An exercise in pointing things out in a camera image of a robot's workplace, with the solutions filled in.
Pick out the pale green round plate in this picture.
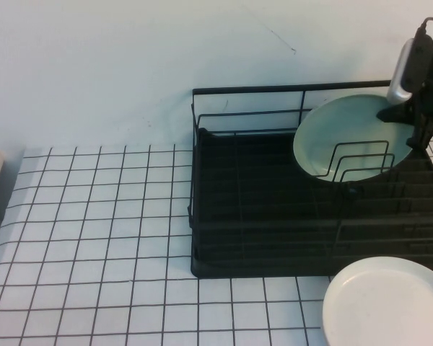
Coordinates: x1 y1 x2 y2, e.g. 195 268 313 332
292 94 416 182

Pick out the white round plate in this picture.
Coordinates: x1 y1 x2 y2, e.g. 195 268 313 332
321 256 433 346

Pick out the white grid tablecloth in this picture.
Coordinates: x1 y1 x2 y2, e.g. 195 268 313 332
0 143 433 346

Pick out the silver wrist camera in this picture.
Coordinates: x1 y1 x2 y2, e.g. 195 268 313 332
387 27 433 105

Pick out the black wire dish rack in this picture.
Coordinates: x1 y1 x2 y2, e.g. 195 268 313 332
189 79 433 255
190 126 433 278

